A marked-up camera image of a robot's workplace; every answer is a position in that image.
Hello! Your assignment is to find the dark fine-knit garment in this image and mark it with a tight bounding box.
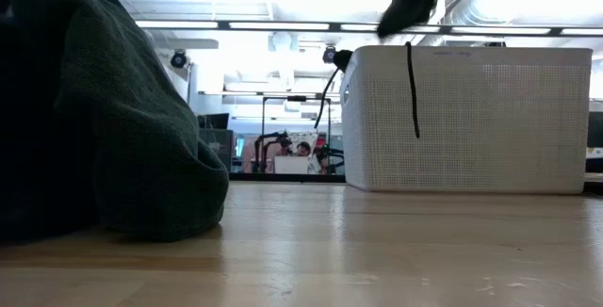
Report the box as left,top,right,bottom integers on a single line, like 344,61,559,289
0,0,231,244

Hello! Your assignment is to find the black computer monitor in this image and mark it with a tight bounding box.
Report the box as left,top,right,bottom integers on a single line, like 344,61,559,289
586,111,603,160
197,112,231,131

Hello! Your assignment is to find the grey mesh cart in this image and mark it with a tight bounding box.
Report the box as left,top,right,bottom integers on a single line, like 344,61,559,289
199,128,235,172

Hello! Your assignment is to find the white box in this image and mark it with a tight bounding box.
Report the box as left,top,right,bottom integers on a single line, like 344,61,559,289
273,155,310,175

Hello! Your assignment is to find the white perforated laundry basket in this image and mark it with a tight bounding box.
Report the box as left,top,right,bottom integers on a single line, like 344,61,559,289
339,45,594,195

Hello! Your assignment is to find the thin black stand frame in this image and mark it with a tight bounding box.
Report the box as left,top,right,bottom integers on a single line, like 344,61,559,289
261,94,333,174

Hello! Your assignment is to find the black table edge rail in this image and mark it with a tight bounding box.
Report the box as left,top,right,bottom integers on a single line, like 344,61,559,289
229,172,348,185

